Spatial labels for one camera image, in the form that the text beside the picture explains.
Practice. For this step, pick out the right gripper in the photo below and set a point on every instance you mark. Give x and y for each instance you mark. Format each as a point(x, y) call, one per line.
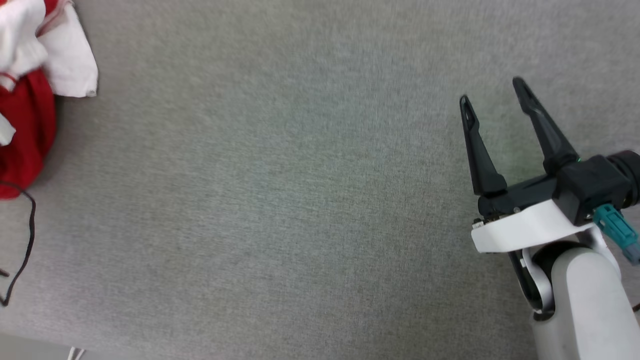
point(520, 222)

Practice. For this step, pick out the red and white garment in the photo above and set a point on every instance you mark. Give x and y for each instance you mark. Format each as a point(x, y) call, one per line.
point(30, 125)

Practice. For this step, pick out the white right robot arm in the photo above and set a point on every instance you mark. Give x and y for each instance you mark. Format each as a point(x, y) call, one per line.
point(585, 300)

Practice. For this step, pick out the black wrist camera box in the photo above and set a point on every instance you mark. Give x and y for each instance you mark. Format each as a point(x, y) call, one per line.
point(595, 182)

